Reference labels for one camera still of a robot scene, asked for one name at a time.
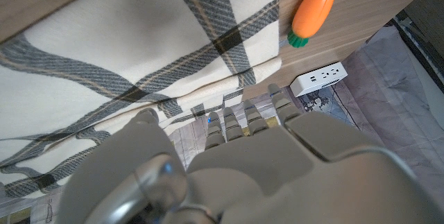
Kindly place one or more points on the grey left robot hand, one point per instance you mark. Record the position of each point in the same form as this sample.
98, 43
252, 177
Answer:
277, 182

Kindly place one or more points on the cream plaid scarf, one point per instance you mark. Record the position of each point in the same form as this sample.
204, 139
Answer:
121, 26

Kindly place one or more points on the orange toy carrot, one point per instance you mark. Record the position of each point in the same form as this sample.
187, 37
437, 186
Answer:
314, 9

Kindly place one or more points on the white power strip box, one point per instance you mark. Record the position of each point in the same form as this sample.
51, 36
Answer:
319, 78

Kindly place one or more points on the printed window backdrop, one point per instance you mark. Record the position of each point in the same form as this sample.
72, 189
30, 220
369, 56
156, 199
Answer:
381, 95

